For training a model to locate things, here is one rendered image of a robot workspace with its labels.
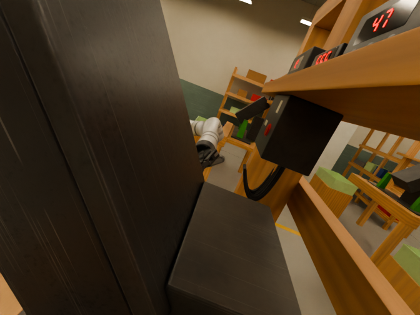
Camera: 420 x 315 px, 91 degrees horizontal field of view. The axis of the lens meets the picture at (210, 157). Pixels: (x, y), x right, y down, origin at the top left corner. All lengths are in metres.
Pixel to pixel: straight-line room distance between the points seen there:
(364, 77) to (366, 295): 0.34
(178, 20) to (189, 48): 0.91
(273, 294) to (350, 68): 0.28
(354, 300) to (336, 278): 0.05
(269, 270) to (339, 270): 0.17
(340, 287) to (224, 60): 7.48
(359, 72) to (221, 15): 7.85
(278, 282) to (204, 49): 7.70
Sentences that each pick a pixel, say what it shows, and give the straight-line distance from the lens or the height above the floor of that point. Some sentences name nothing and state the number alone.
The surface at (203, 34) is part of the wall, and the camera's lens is 7.98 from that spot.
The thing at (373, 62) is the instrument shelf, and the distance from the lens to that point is 0.22.
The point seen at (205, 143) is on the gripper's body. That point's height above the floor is 1.28.
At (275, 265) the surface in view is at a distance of 0.39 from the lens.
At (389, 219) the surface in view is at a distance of 5.83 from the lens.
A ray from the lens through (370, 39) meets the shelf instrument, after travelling 0.33.
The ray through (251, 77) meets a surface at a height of 2.09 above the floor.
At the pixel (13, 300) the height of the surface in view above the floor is 0.90.
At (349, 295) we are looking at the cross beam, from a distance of 0.48.
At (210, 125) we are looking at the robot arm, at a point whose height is 1.31.
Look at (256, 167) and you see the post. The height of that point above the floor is 1.14.
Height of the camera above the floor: 1.46
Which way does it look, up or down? 19 degrees down
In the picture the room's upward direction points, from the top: 21 degrees clockwise
